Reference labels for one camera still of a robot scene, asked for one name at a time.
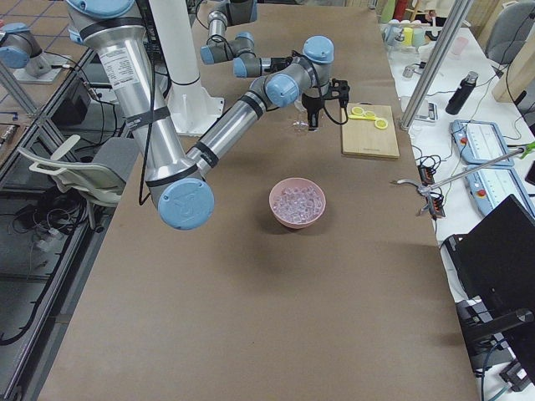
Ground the bamboo cutting board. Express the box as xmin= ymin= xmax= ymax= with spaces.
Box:
xmin=341 ymin=103 xmax=400 ymax=159

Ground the pink bowl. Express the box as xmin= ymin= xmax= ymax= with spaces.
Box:
xmin=268 ymin=177 xmax=326 ymax=229

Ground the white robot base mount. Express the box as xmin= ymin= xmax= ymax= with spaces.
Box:
xmin=150 ymin=0 xmax=224 ymax=136

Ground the aluminium frame post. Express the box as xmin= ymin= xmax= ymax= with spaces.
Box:
xmin=400 ymin=0 xmax=473 ymax=131

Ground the far lemon slice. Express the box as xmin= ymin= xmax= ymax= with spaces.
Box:
xmin=351 ymin=106 xmax=365 ymax=117

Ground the black monitor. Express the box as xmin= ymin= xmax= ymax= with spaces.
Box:
xmin=442 ymin=193 xmax=535 ymax=364

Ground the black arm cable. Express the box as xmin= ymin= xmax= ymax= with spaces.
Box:
xmin=290 ymin=49 xmax=350 ymax=126

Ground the yellow plastic knife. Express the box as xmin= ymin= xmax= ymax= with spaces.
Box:
xmin=349 ymin=114 xmax=377 ymax=121

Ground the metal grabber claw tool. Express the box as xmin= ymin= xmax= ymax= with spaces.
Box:
xmin=391 ymin=142 xmax=534 ymax=221

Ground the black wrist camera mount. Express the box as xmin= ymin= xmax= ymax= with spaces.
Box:
xmin=329 ymin=78 xmax=350 ymax=109

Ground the clear ice cube pile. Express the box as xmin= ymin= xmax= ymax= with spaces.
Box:
xmin=273 ymin=185 xmax=324 ymax=224

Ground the clear wine glass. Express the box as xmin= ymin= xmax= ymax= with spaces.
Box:
xmin=292 ymin=99 xmax=308 ymax=135

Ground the black water bottle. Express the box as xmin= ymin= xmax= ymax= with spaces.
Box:
xmin=445 ymin=71 xmax=479 ymax=115

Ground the lemon slice near handle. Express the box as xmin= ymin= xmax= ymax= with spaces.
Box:
xmin=374 ymin=119 xmax=389 ymax=129

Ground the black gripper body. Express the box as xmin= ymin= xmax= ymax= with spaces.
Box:
xmin=301 ymin=94 xmax=324 ymax=115

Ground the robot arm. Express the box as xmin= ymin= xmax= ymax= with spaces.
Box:
xmin=200 ymin=1 xmax=293 ymax=79
xmin=68 ymin=1 xmax=334 ymax=230

